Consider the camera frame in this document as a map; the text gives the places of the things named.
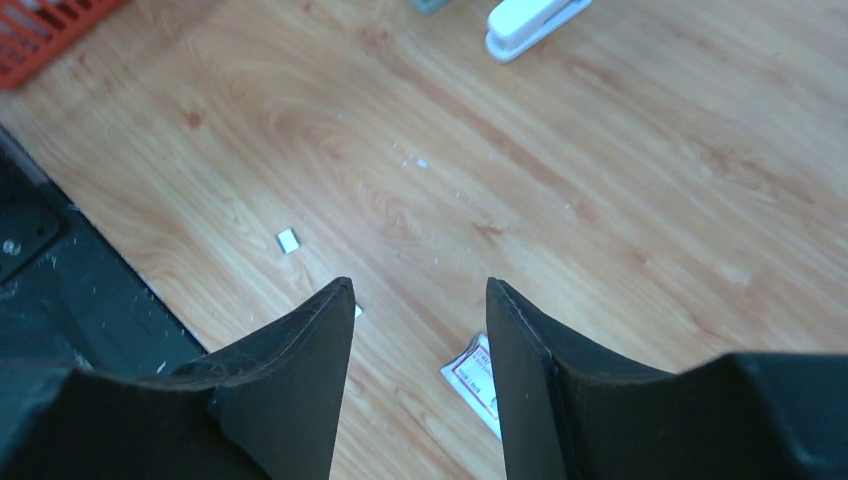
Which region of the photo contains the white stapler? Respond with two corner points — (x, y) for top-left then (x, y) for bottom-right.
(485, 0), (592, 63)

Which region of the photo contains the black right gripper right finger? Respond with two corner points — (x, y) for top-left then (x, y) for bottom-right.
(486, 278), (847, 479)

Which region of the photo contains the red plastic basket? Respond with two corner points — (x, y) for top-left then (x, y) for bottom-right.
(1, 0), (126, 91)

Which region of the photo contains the red white staple box sleeve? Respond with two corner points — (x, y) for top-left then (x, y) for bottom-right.
(440, 332), (502, 440)

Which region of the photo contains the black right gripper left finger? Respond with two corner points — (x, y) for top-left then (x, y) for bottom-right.
(1, 277), (355, 479)

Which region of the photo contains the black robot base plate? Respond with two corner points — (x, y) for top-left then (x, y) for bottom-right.
(1, 130), (206, 377)

